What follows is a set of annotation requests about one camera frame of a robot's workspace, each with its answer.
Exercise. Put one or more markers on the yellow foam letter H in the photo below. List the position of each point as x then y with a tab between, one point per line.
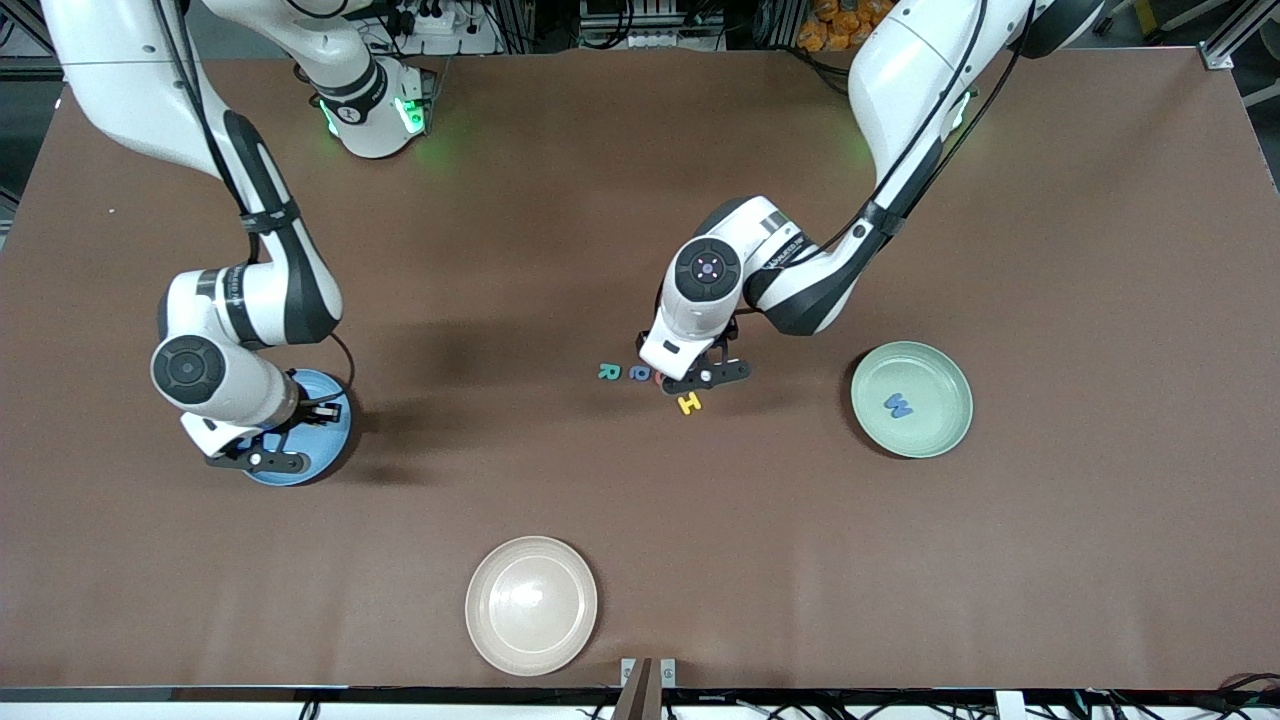
689	403

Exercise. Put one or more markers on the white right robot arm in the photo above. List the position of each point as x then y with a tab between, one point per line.
110	60

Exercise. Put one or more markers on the green plate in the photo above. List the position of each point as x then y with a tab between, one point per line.
930	420

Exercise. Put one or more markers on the blue foam letter M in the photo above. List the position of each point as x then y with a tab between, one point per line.
898	405

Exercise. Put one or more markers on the orange snack bags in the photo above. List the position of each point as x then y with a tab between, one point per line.
840	30

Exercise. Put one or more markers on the green foam letter R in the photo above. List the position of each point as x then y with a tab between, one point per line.
603	372

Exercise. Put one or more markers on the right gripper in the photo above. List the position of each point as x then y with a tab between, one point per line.
311	412

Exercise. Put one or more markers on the blue plate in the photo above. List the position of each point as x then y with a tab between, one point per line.
325	445

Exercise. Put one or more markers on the beige plate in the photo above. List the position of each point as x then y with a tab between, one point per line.
531	606

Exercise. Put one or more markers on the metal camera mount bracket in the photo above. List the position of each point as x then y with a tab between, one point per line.
648	690

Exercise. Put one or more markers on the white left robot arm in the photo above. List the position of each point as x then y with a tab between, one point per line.
900	80

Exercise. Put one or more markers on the aluminium frame with bracket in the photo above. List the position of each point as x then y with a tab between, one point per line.
25	25
1218	58

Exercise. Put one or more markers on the black electronics box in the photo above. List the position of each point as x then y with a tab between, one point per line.
650	20

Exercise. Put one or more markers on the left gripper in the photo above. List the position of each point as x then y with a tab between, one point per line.
641	339

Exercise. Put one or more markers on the white power strip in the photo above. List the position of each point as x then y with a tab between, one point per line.
435	20

